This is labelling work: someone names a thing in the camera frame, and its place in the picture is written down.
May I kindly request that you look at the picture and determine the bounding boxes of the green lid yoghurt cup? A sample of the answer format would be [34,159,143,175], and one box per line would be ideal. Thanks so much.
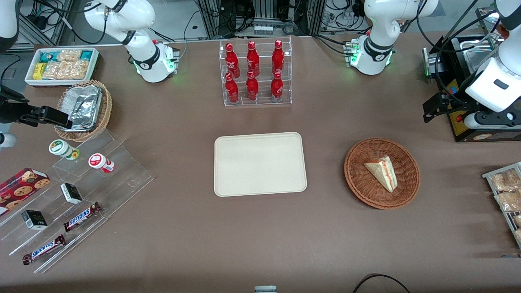
[48,139,80,160]

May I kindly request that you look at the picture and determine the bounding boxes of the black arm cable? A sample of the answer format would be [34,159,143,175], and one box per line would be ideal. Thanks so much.
[32,0,108,45]
[415,0,505,106]

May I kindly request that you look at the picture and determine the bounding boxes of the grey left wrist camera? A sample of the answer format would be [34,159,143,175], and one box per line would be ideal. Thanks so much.
[464,109,521,130]

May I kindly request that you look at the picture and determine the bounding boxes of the black countertop appliance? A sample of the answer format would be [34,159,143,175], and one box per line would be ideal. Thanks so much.
[422,34,521,143]

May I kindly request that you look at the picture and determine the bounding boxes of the red cookie box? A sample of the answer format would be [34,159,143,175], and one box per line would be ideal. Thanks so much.
[0,167,51,216]

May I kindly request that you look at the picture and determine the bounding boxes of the white rectangular snack bin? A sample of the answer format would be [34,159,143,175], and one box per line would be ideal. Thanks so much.
[24,47,100,87]

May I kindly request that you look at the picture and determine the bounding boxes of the brown round wicker basket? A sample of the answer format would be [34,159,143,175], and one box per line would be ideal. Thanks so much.
[344,138,420,210]

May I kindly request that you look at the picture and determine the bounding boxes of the black looped cable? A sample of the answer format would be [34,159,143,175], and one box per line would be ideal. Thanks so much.
[352,273,412,293]

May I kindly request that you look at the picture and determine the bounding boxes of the clear acrylic step stand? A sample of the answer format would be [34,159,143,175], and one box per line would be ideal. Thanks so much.
[0,129,155,274]

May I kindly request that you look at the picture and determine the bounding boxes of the cream plastic tray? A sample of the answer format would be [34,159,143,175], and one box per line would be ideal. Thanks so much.
[214,132,308,197]

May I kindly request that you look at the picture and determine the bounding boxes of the aluminium frame post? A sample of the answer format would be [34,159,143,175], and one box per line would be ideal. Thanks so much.
[307,0,327,37]
[195,0,223,40]

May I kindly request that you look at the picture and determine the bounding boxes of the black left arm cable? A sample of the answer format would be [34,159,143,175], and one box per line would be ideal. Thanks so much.
[415,0,505,106]

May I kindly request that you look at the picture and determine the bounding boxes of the large clear cracker pack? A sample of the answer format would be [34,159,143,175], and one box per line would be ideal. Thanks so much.
[42,60,90,81]

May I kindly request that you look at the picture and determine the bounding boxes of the red cola bottle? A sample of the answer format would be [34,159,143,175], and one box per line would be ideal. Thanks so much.
[271,39,285,75]
[246,71,259,102]
[246,41,260,77]
[225,42,241,79]
[271,71,284,103]
[225,73,240,103]

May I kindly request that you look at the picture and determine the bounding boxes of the tray of packaged crackers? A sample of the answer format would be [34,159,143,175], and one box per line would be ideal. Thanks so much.
[482,162,521,249]

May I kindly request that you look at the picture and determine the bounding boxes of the stainless steel pan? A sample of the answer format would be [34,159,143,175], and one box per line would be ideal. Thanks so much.
[461,37,502,74]

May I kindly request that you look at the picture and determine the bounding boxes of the triangle sandwich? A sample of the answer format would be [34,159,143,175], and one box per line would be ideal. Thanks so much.
[363,155,398,193]

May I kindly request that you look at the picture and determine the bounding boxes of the small black box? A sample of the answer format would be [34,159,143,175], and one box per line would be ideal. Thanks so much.
[21,210,48,231]
[60,183,83,205]

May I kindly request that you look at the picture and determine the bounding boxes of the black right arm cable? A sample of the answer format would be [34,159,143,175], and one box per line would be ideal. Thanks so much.
[32,0,108,45]

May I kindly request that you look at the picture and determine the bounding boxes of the small clear cracker pack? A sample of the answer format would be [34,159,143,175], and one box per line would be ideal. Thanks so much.
[57,49,82,62]

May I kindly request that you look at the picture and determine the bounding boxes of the tan wicker basket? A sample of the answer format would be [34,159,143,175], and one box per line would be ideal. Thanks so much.
[54,79,113,142]

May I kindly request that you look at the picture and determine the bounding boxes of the red lid yoghurt cup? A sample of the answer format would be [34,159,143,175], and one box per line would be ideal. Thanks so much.
[88,153,116,174]

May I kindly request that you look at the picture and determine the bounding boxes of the aluminium foil container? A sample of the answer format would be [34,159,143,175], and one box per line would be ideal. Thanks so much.
[60,85,103,132]

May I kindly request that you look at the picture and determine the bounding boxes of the Snickers chocolate bar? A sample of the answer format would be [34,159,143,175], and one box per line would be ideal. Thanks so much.
[22,234,66,265]
[63,202,102,232]

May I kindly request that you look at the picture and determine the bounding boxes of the clear acrylic bottle rack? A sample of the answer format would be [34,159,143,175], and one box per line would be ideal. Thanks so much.
[219,36,293,107]

